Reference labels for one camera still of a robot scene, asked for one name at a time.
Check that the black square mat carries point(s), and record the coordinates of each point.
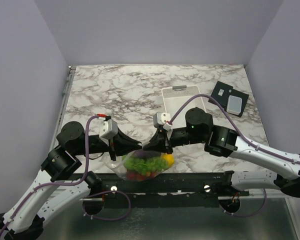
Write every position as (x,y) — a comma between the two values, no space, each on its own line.
(221,93)

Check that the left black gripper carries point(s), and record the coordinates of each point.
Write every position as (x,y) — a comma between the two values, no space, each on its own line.
(122,143)

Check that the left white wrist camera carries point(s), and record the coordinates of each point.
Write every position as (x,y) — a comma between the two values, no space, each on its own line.
(108,129)

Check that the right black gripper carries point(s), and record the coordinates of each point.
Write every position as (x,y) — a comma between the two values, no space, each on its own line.
(160,142)

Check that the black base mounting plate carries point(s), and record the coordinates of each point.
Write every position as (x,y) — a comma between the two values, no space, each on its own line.
(167,190)

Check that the grey rectangular pad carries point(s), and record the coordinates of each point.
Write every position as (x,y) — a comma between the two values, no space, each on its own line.
(234,105)

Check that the clear dotted zip bag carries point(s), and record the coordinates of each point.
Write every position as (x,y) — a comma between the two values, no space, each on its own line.
(115,164)

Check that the aluminium side rail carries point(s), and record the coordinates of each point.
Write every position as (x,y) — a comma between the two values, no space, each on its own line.
(63,106)

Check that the white perforated plastic basket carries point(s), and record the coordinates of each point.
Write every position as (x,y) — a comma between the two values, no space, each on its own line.
(175,96)

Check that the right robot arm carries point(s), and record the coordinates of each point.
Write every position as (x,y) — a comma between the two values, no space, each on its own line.
(282,168)

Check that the yellow bell pepper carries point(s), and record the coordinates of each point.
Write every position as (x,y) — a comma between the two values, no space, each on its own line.
(169,158)

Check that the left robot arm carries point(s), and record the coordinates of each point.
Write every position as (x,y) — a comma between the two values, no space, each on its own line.
(64,177)

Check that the green grapes bunch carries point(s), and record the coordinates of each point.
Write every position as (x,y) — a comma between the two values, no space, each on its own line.
(156,164)

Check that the purple eggplant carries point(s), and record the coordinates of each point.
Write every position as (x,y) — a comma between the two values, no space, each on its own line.
(143,154)

